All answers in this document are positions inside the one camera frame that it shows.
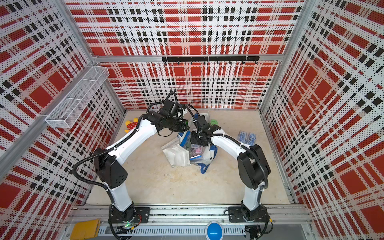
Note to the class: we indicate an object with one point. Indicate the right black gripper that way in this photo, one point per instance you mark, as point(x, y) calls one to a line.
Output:
point(193, 140)

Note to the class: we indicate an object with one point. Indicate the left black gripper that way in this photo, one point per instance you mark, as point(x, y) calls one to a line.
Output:
point(184, 124)

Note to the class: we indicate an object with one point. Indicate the white canvas cartoon bag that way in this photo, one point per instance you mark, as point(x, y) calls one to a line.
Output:
point(180, 152)

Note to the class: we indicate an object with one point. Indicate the blue plastic pencil case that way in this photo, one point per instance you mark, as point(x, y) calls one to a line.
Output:
point(183, 138)

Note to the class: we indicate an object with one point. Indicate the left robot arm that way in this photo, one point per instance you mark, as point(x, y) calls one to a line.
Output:
point(109, 163)

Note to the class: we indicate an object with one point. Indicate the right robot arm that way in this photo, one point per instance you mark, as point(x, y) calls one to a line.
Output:
point(252, 164)

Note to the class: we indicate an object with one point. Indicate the pink compass set case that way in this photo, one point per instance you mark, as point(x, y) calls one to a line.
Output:
point(195, 151)

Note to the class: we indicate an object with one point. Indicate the green lidded small jar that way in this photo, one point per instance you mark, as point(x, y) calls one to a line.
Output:
point(214, 122)

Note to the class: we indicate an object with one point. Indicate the yellow red plush toy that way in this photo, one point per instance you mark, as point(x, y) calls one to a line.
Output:
point(130, 125)

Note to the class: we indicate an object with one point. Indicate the blue round button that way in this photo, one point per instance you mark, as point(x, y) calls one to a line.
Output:
point(214, 231)

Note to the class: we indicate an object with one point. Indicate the yellow box at base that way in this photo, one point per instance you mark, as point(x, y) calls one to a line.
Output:
point(86, 230)

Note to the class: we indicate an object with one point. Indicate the black hook rail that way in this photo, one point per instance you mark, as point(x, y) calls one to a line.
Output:
point(211, 59)

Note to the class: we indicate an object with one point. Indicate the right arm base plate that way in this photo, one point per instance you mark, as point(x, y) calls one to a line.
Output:
point(243, 215)

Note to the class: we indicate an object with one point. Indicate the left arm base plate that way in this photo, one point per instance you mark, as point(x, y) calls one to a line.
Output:
point(136, 215)

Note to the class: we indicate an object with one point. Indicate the white wire mesh basket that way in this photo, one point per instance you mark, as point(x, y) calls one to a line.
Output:
point(67, 112)

